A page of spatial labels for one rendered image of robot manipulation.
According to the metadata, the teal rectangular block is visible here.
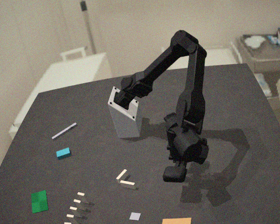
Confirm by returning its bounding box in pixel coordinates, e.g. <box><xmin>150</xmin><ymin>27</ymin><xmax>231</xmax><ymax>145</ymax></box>
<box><xmin>56</xmin><ymin>148</ymin><xmax>71</xmax><ymax>159</ymax></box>

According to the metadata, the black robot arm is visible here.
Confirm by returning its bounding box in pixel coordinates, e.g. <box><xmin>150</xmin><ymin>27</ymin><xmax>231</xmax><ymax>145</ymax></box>
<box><xmin>114</xmin><ymin>30</ymin><xmax>209</xmax><ymax>164</ymax></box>

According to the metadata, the white thin bar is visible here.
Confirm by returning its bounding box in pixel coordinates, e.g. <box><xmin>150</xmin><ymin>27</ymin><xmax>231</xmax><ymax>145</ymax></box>
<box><xmin>52</xmin><ymin>123</ymin><xmax>77</xmax><ymax>140</ymax></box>

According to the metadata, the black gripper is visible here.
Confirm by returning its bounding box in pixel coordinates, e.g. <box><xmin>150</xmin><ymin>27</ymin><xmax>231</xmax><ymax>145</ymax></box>
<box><xmin>163</xmin><ymin>143</ymin><xmax>187</xmax><ymax>183</ymax></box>

